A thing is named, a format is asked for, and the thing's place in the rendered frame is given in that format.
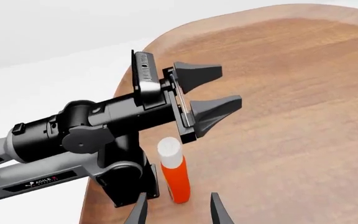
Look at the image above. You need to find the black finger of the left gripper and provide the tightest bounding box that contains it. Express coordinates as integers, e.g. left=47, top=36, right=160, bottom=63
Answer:
left=189, top=95, right=243, bottom=139
left=173, top=61, right=223, bottom=95

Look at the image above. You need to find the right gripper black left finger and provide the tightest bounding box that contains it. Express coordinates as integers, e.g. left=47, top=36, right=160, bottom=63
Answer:
left=124, top=192, right=149, bottom=224

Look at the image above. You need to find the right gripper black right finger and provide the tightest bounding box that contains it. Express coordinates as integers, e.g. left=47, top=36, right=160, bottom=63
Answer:
left=210, top=192, right=236, bottom=224

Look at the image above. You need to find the red ketchup bottle white cap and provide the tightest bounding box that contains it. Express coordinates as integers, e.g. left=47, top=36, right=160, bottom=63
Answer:
left=157, top=136, right=192, bottom=205

